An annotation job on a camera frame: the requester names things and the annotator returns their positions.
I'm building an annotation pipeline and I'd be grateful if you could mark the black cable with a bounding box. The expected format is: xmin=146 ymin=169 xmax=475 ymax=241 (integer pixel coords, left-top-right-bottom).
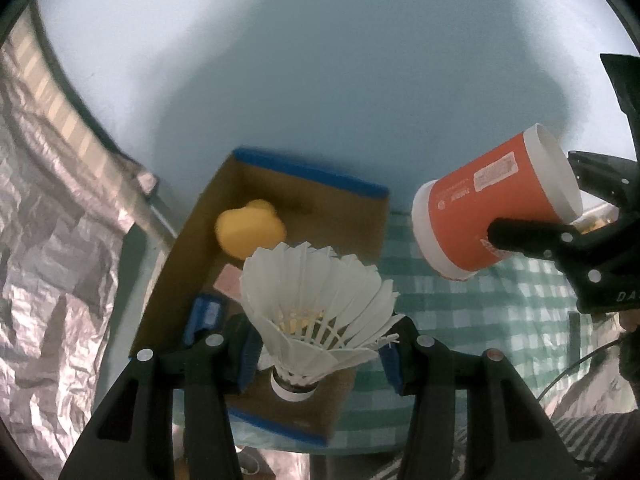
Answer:
xmin=537 ymin=335 xmax=626 ymax=403

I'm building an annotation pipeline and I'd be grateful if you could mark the cardboard box with blue edges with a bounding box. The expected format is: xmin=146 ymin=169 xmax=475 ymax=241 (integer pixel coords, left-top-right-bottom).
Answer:
xmin=129 ymin=146 xmax=391 ymax=447

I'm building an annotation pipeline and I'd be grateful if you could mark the blue tissue packet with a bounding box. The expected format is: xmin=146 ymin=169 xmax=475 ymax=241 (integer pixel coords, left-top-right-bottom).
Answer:
xmin=182 ymin=294 xmax=228 ymax=348

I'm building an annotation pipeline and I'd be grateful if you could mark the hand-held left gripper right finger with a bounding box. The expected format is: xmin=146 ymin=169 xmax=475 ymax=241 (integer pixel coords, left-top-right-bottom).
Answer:
xmin=377 ymin=317 xmax=583 ymax=480

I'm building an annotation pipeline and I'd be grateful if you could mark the orange paper cup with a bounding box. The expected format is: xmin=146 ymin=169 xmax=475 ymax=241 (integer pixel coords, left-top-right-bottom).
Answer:
xmin=411 ymin=123 xmax=584 ymax=282

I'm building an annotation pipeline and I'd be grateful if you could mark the green checked tablecloth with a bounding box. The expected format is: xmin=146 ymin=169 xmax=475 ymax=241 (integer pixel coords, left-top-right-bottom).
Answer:
xmin=336 ymin=205 xmax=626 ymax=456

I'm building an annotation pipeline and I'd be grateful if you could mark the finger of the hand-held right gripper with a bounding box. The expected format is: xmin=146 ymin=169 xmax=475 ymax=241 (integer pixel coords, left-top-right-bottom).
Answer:
xmin=486 ymin=216 xmax=581 ymax=263
xmin=567 ymin=149 xmax=633 ymax=206

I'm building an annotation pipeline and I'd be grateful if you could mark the green striped cloth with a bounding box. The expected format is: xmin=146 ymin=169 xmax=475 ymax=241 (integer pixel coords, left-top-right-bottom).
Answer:
xmin=545 ymin=412 xmax=640 ymax=480

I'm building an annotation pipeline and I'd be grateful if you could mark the white feather shuttlecock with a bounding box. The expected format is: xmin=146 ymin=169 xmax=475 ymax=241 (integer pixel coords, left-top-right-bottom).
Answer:
xmin=240 ymin=241 xmax=405 ymax=403

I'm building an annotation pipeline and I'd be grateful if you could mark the yellow mushroom-shaped toy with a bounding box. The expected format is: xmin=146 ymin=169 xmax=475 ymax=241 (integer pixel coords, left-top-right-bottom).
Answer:
xmin=215 ymin=199 xmax=287 ymax=261

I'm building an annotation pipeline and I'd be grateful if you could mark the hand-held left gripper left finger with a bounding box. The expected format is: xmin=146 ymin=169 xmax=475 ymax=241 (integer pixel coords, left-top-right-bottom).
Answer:
xmin=59 ymin=312 xmax=263 ymax=480

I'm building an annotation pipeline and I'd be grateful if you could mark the silver foil sheet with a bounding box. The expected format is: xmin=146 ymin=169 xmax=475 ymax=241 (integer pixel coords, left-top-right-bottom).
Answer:
xmin=0 ymin=0 xmax=176 ymax=480

